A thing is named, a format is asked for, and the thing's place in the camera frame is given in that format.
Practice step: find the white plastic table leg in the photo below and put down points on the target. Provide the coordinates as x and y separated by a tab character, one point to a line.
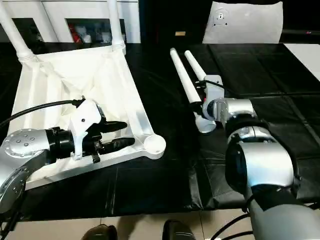
15	30
116	22
196	65
186	85

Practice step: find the small bottles on shelf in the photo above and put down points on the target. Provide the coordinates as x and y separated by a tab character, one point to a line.
90	34

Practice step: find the white plastic table top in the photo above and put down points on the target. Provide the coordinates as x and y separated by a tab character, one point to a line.
60	85

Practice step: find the black work mat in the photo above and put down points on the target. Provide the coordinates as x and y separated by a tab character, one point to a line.
165	175

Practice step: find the small yellow label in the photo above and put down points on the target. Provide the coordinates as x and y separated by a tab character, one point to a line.
180	34

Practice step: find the white flat sheet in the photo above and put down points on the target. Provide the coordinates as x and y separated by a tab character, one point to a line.
305	57

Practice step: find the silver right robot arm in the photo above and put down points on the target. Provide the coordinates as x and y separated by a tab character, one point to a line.
260	155

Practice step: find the dark right robot foot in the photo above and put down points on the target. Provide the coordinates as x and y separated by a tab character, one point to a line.
179	231

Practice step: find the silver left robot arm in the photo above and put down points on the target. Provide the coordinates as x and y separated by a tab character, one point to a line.
22	155

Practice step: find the white plastic bag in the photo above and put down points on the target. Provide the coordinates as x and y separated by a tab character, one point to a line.
245	22

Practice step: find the black cabinet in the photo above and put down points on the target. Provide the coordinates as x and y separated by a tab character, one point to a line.
170	17

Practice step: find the dark robot foot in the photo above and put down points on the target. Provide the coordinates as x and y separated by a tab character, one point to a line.
179	231
100	233

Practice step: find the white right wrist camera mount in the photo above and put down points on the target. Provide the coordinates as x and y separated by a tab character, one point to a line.
213	95

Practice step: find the white cabinet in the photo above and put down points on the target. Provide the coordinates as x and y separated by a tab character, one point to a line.
50	15

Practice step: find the dark left robot foot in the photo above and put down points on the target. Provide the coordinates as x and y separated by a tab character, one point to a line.
100	233

